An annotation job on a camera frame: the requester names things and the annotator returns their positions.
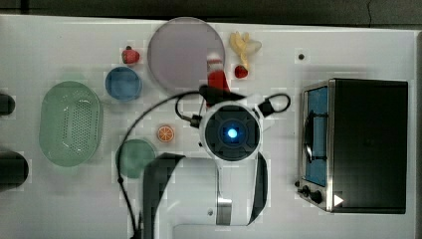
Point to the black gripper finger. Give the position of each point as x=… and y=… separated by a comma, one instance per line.
x=214, y=96

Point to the red ketchup bottle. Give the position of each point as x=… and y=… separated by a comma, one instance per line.
x=216, y=76

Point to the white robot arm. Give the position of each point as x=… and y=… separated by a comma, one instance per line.
x=226, y=187

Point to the lilac round plate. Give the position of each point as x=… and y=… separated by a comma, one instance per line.
x=178, y=52

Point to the small red toy strawberry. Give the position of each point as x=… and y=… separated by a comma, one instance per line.
x=241, y=72

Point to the toy orange half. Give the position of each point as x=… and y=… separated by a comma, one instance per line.
x=165, y=133

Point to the toy peeled banana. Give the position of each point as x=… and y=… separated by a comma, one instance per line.
x=244, y=47

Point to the blue round bowl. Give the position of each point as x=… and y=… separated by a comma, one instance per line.
x=123, y=84

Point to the toy strawberry with green leaves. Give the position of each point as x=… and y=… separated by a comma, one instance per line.
x=130, y=56

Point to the green mug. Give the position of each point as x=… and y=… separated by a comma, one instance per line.
x=133, y=156

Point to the green perforated colander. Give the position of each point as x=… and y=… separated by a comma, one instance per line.
x=71, y=124

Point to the silver black toaster oven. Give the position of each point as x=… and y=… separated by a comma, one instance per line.
x=354, y=146

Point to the small black pot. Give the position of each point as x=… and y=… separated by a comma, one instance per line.
x=7, y=105

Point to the large black pot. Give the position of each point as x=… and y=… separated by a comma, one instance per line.
x=14, y=170

